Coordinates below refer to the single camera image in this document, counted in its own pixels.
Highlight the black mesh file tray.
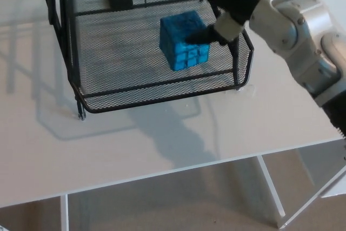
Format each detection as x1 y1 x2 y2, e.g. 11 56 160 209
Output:
37 0 279 121

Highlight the blue puzzle cube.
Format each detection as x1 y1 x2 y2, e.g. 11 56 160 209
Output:
159 10 211 71

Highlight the white desk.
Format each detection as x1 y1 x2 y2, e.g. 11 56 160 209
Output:
0 0 346 231

